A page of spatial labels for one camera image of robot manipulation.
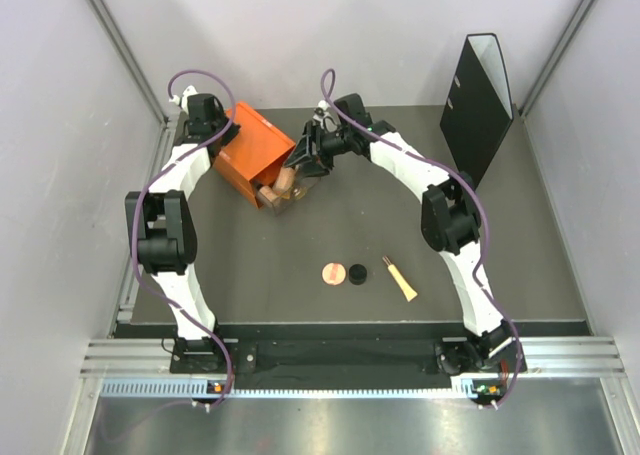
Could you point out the white slotted cable duct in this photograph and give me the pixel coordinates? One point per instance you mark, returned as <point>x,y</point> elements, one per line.
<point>210,388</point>

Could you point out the short foundation bottle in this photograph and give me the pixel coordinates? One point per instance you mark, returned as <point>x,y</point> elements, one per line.
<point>267,196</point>

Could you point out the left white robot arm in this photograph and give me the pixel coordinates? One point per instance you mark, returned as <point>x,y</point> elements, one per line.
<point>163,237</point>

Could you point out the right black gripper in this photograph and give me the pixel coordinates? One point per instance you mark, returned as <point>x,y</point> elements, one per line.
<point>313,136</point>

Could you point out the clear drawer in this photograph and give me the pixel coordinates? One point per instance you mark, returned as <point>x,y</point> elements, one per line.
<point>296,193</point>

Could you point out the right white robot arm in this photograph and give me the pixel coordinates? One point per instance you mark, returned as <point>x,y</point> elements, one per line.
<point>451,221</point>

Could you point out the beige concealer tube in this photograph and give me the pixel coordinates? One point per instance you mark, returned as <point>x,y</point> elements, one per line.
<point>407,290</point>

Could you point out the orange drawer box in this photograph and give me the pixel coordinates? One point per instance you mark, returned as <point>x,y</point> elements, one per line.
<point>255,155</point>

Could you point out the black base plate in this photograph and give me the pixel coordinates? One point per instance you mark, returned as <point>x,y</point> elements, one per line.
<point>252,357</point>

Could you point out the black file holder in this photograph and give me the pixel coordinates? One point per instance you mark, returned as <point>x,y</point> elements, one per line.
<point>478,111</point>

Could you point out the aluminium front rail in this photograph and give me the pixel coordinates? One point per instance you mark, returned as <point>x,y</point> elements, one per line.
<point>580,357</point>

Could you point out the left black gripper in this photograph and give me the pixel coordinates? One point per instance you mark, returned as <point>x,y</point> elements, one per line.
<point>232,131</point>

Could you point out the tall foundation bottle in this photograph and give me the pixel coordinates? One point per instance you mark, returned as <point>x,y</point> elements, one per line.
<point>284,180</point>

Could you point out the small black jar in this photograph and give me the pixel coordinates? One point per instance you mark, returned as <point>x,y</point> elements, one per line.
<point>357,274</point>

